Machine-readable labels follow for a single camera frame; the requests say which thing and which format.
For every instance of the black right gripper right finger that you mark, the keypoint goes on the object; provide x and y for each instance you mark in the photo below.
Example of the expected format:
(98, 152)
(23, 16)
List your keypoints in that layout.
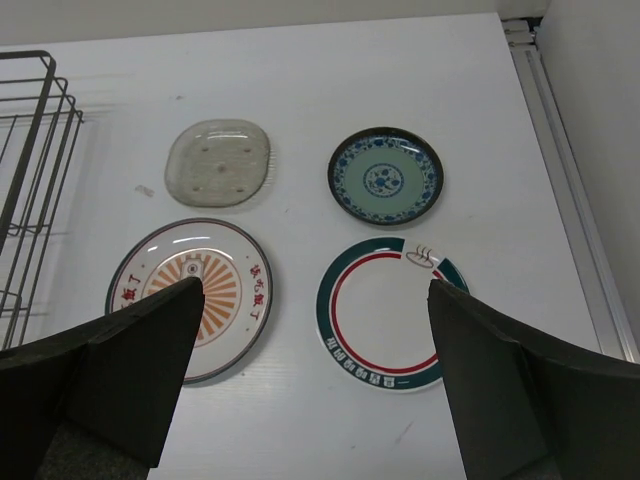
(527, 405)

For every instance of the dark wire dish rack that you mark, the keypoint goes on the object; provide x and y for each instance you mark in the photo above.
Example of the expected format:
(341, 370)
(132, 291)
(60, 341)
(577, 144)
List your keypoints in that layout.
(40, 125)

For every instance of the teal red ring plate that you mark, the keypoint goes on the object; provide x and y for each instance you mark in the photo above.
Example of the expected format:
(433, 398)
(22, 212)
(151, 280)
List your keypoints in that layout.
(372, 312)

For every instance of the orange sunburst white plate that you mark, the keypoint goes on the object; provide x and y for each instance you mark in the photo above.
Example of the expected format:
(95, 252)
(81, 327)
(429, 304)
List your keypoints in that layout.
(237, 283)

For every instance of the clear glass square plate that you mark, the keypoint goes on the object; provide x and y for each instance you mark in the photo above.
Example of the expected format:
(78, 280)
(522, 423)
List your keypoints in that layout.
(218, 163)

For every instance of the aluminium rail frame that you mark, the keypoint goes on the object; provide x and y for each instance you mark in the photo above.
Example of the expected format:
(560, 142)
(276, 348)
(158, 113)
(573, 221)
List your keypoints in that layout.
(611, 325)

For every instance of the blue floral green plate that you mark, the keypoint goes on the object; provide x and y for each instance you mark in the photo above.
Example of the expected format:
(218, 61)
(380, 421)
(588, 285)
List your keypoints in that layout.
(385, 176)

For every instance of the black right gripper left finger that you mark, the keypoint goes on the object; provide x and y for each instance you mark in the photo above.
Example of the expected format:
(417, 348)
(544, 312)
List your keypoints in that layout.
(97, 401)

